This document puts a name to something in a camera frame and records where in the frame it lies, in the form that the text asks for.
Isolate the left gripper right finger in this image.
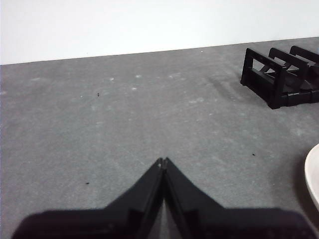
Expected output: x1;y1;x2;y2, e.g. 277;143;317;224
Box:
163;156;318;239

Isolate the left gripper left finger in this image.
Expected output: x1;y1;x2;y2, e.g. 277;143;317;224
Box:
11;157;164;239

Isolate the pale yellow plate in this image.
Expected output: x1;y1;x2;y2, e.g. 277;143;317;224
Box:
304;143;319;212

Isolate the black plate rack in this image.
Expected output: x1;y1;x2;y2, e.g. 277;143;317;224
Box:
240;45;319;110

